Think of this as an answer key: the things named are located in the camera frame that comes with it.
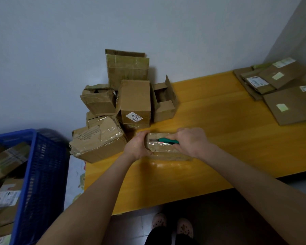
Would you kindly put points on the large flattened cardboard box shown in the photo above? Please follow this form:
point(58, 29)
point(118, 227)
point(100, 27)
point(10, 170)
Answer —
point(293, 104)

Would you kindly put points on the person's slipper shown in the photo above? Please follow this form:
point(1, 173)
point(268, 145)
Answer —
point(185, 227)
point(159, 221)

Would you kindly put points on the person's right slipper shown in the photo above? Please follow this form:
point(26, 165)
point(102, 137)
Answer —
point(185, 227)

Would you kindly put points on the person's right forearm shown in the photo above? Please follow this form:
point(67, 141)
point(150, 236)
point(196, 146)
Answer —
point(257, 191)

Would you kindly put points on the floral patterned mat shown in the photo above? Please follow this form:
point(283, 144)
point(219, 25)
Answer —
point(75, 181)

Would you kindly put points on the open empty cardboard box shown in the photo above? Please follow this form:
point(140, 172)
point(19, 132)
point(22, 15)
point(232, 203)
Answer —
point(165, 109)

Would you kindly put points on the small taped cardboard box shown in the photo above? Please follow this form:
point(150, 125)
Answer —
point(160, 149)

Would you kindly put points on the flattened cardboard box green sticker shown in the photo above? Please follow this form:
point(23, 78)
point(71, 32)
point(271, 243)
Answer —
point(285, 73)

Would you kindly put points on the person's left slipper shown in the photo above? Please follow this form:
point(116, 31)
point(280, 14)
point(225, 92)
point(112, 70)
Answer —
point(159, 221)

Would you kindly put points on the crumpled open cardboard box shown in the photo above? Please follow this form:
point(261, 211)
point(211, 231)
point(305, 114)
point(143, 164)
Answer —
point(98, 103)

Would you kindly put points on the tall taped cardboard box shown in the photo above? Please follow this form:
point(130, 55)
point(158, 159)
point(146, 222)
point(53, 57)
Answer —
point(127, 67)

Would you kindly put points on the small brown cardboard box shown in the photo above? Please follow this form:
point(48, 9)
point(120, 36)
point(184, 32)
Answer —
point(91, 118)

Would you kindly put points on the low cardboard box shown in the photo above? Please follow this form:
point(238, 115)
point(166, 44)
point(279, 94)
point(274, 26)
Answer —
point(132, 130)

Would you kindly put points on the large taped cardboard box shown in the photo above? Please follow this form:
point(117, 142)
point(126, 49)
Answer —
point(99, 142)

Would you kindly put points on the green flat packet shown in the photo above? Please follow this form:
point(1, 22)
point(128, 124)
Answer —
point(261, 66)

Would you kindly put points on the blue plastic basket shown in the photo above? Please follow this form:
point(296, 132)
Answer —
point(43, 181)

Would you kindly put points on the person's left thumb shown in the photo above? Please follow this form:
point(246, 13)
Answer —
point(145, 155)

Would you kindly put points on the taped cardboard parcel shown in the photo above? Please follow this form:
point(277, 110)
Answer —
point(7, 160)

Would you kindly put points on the brown cardboard parcel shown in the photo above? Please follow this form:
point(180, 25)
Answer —
point(1, 230)

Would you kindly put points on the cardboard parcel with white label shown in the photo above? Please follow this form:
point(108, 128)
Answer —
point(6, 199)

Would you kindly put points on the person's black trousers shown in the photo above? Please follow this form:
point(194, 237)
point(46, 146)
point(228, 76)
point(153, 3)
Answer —
point(163, 237)

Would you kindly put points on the person's left hand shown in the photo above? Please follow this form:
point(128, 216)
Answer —
point(135, 147)

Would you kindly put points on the person's left forearm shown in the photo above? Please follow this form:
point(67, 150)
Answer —
point(91, 201)

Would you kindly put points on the person's right fingers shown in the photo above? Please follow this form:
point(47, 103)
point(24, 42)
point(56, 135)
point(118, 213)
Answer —
point(181, 135)

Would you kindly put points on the person's right hand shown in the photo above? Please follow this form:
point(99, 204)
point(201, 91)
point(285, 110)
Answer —
point(195, 144)

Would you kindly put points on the flattened cardboard box white label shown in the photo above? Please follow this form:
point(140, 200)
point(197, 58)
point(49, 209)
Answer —
point(257, 82)

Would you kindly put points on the green utility knife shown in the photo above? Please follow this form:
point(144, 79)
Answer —
point(168, 140)

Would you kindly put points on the cardboard box with white label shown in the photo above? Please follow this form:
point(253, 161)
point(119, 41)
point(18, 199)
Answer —
point(134, 99)

